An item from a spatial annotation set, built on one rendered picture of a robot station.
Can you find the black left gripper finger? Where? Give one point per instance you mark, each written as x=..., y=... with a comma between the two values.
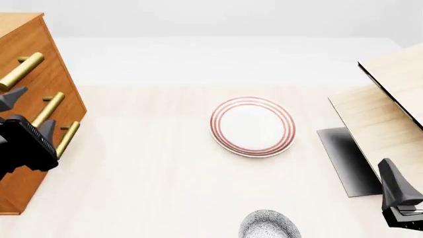
x=49, y=131
x=13, y=98

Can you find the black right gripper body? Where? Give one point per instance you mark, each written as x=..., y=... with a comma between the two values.
x=403, y=217

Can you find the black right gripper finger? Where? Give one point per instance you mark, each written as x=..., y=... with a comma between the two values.
x=396, y=186

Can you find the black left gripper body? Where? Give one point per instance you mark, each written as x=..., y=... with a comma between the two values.
x=26, y=146

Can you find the wooden cabinet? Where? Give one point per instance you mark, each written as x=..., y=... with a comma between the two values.
x=16, y=22

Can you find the grey patterned bowl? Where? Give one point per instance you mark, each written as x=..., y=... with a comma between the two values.
x=269, y=225

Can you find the pale wooden shelf black edges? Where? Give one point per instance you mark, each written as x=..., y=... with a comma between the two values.
x=373, y=119

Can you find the white plate with red rings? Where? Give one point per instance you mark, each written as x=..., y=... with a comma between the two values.
x=252, y=127

